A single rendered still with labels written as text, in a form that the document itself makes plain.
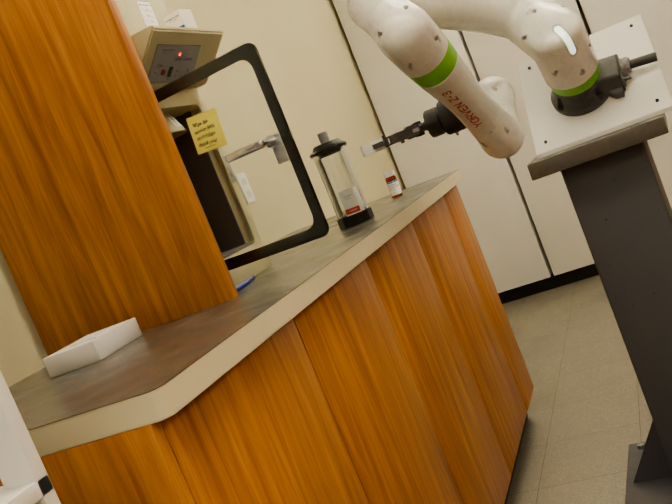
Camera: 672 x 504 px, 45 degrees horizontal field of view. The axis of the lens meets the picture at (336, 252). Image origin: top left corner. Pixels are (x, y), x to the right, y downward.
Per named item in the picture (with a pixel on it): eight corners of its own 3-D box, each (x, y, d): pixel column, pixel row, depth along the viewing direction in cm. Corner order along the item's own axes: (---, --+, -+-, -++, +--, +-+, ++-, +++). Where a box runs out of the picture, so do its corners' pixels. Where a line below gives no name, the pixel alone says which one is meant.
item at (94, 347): (50, 378, 153) (41, 359, 153) (95, 351, 168) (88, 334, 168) (101, 360, 149) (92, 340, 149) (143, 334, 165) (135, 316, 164)
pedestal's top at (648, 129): (667, 119, 212) (662, 105, 211) (669, 132, 183) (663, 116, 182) (548, 162, 225) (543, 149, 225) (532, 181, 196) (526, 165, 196)
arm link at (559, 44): (574, 43, 204) (549, -12, 191) (612, 71, 193) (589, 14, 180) (532, 76, 205) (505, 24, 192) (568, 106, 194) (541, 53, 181)
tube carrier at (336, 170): (332, 229, 225) (303, 156, 223) (345, 221, 235) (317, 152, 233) (367, 216, 221) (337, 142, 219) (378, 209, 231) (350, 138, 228)
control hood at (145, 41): (126, 93, 169) (106, 47, 168) (199, 87, 199) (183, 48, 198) (170, 71, 165) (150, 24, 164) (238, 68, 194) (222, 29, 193)
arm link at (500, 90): (516, 87, 213) (502, 60, 205) (525, 123, 207) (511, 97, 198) (466, 107, 219) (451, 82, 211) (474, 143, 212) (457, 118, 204)
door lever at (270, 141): (241, 162, 162) (236, 149, 162) (279, 145, 158) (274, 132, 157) (226, 166, 158) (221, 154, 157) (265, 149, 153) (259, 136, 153)
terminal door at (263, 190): (214, 275, 174) (140, 99, 170) (332, 233, 159) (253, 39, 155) (212, 277, 173) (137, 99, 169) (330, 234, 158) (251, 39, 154)
